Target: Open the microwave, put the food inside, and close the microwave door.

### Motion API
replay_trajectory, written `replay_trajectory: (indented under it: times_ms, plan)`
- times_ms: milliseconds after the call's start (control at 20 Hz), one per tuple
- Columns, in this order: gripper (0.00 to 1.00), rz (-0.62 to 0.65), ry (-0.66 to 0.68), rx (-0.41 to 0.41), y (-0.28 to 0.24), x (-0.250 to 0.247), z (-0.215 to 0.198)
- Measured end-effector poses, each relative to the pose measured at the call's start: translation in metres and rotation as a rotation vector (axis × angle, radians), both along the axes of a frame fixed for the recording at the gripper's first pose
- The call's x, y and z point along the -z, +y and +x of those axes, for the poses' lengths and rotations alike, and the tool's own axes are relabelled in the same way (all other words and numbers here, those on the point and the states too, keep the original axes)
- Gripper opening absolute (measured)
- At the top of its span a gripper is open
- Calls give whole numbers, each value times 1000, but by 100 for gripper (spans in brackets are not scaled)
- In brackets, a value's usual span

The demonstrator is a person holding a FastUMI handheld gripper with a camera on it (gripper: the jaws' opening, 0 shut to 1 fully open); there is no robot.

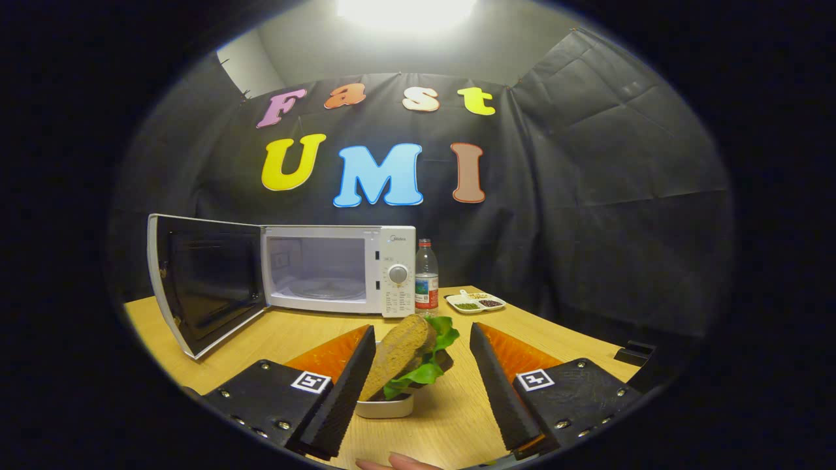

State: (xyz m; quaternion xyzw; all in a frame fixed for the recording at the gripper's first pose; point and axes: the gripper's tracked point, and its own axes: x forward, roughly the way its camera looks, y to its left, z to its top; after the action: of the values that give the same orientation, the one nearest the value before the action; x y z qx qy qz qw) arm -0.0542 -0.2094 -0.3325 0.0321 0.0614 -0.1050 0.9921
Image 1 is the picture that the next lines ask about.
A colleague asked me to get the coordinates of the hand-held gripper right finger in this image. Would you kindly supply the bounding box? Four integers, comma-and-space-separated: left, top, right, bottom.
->
470, 322, 644, 460

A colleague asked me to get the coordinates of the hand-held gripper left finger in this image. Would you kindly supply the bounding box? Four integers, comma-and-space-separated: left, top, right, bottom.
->
196, 324, 377, 461

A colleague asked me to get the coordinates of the brown bread lettuce sandwich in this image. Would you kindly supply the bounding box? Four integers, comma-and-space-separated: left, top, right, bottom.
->
358, 315, 460, 402

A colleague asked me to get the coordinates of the white microwave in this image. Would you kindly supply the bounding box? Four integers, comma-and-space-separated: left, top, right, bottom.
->
147, 213, 417, 361

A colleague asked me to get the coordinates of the white divided spice dish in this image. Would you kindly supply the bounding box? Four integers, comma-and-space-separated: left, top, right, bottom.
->
445, 290, 507, 315

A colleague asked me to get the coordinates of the clear plastic water bottle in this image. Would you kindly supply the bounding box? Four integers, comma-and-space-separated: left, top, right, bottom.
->
415, 239, 440, 317

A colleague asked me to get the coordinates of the black backdrop cloth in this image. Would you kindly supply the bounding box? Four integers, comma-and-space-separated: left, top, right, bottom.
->
111, 27, 732, 340

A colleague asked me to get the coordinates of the black bracket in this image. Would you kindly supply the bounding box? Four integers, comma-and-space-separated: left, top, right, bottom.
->
614, 339, 658, 368

